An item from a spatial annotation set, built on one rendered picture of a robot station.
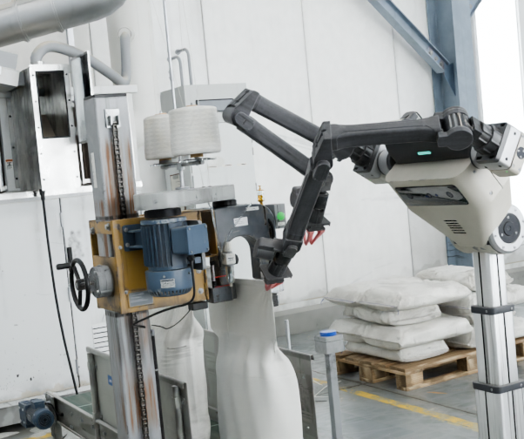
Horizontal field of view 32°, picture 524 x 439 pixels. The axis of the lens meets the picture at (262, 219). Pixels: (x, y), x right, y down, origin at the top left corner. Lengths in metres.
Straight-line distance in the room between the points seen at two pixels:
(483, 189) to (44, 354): 3.67
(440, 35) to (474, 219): 6.38
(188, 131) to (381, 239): 5.79
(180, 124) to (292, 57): 5.26
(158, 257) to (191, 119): 0.45
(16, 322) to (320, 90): 3.80
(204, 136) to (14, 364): 3.15
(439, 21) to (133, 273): 6.52
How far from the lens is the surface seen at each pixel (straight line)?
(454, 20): 8.89
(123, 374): 3.15
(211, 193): 3.10
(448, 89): 9.07
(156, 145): 3.20
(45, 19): 5.61
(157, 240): 2.90
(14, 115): 5.74
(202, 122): 2.96
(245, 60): 7.94
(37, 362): 5.85
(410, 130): 2.56
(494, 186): 2.82
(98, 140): 3.09
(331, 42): 8.44
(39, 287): 5.81
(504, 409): 3.09
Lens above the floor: 1.45
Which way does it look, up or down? 3 degrees down
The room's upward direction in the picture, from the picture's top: 5 degrees counter-clockwise
